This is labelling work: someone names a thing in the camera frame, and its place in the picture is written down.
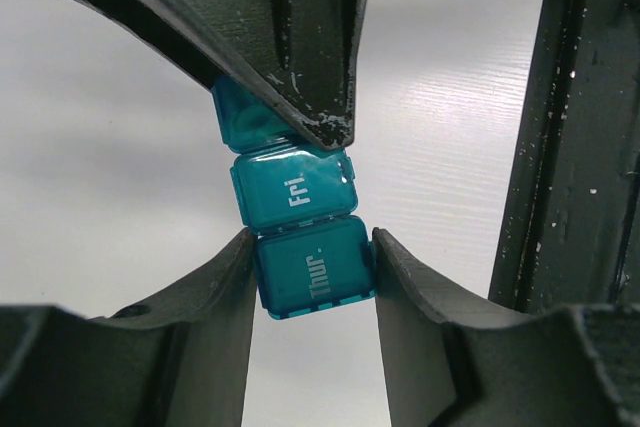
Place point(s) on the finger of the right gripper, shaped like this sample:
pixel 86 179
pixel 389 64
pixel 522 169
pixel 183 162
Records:
pixel 297 56

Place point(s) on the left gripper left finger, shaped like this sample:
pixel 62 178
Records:
pixel 176 358

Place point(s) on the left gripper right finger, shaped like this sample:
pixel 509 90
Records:
pixel 453 358

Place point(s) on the teal weekly pill organizer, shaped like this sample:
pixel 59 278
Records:
pixel 312 252

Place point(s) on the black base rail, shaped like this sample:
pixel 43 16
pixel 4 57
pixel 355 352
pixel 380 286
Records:
pixel 570 230

